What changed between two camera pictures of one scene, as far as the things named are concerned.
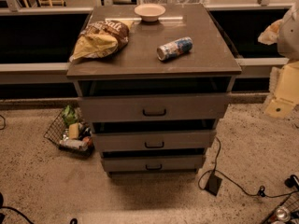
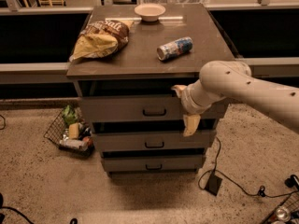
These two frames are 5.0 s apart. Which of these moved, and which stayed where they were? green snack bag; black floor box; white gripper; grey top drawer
Moved: white gripper
Stayed: grey top drawer; green snack bag; black floor box
